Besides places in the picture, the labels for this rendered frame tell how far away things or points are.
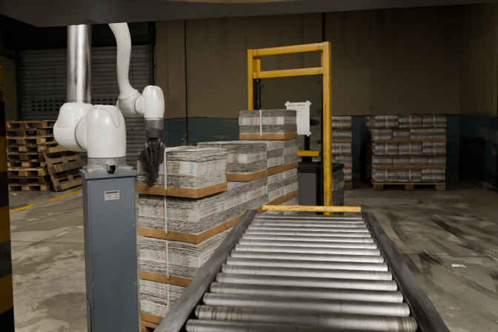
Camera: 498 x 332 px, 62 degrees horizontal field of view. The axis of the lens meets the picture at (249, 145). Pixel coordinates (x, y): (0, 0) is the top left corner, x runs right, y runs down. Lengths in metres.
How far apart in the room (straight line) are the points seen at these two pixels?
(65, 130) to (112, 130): 0.25
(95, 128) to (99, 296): 0.68
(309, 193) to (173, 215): 1.86
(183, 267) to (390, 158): 5.72
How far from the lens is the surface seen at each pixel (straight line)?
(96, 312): 1.91
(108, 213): 1.80
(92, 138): 1.80
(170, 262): 2.23
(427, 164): 7.65
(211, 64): 9.39
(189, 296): 1.01
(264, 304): 0.98
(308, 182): 3.75
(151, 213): 2.24
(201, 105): 9.37
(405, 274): 1.17
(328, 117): 3.50
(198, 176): 2.02
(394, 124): 7.47
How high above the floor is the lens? 1.19
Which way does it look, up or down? 3 degrees down
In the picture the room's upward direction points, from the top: 1 degrees counter-clockwise
